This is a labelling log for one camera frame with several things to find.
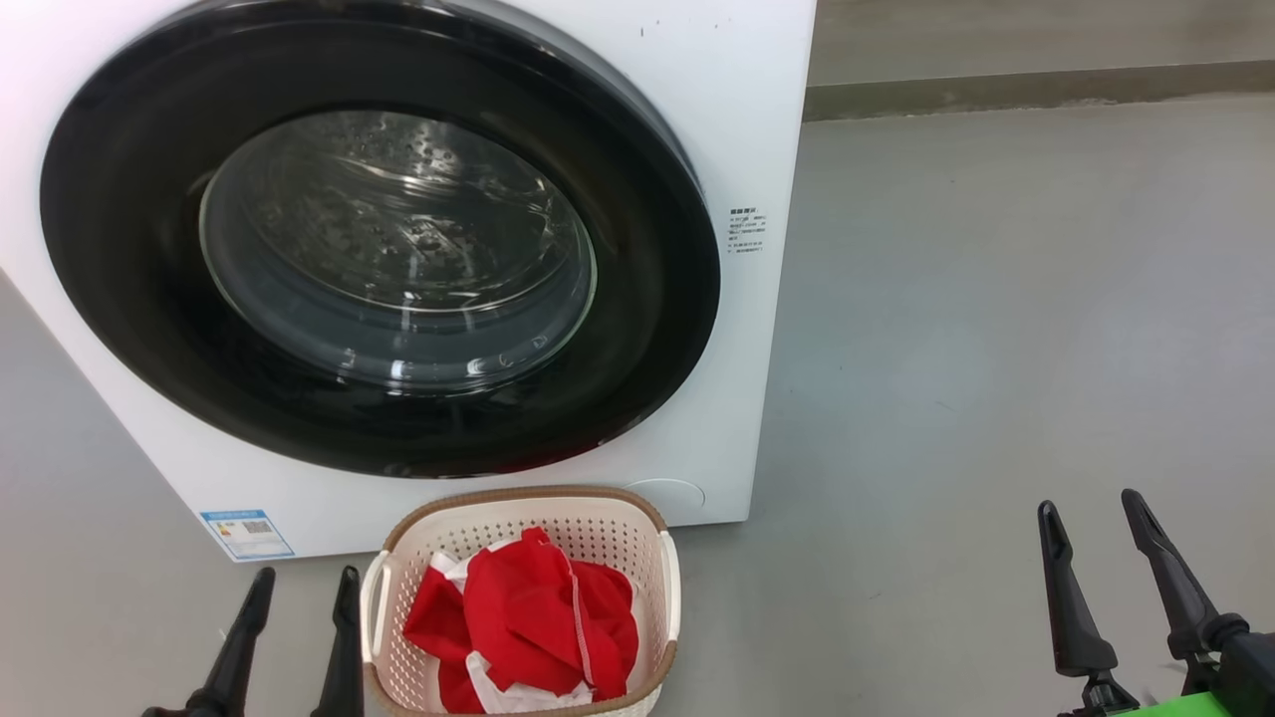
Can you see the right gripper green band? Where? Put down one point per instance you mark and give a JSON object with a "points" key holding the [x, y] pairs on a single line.
{"points": [[1185, 708]]}

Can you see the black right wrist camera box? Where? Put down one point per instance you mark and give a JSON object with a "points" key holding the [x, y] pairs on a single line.
{"points": [[1250, 677]]}

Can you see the blue energy label sticker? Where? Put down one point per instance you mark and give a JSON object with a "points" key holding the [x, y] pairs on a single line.
{"points": [[247, 535]]}

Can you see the black round washing machine door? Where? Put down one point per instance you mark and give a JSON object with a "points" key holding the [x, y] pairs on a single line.
{"points": [[647, 299]]}

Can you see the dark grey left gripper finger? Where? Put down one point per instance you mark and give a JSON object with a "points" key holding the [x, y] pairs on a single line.
{"points": [[344, 657], [234, 662]]}

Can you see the white washing machine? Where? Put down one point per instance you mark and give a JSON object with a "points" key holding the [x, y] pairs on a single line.
{"points": [[737, 398]]}

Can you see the red garment with paper tag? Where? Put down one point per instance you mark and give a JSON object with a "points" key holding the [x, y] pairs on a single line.
{"points": [[433, 622]]}

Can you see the red garment with white stripes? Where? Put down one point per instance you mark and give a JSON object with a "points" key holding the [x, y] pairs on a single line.
{"points": [[528, 607]]}

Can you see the cream perforated laundry basket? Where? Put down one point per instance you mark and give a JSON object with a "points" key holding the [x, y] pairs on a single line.
{"points": [[618, 538]]}

